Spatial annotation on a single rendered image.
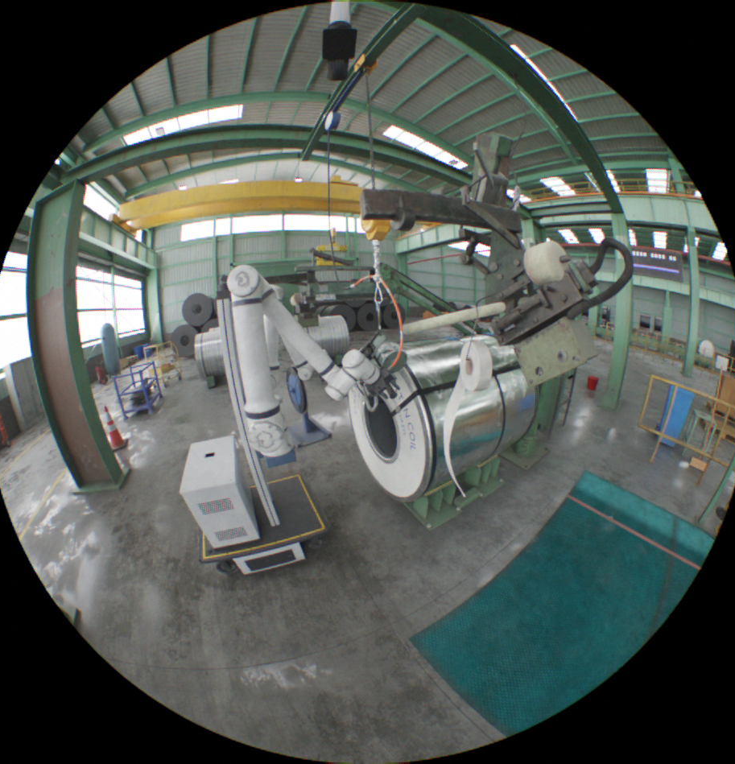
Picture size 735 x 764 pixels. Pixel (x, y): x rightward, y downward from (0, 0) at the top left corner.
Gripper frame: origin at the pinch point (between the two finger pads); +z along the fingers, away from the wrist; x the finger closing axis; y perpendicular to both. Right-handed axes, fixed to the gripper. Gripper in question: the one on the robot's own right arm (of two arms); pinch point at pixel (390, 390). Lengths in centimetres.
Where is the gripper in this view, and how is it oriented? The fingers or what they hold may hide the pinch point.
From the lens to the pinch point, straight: 124.9
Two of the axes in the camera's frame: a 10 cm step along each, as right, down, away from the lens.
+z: 5.5, 4.3, 7.1
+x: -7.5, 6.3, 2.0
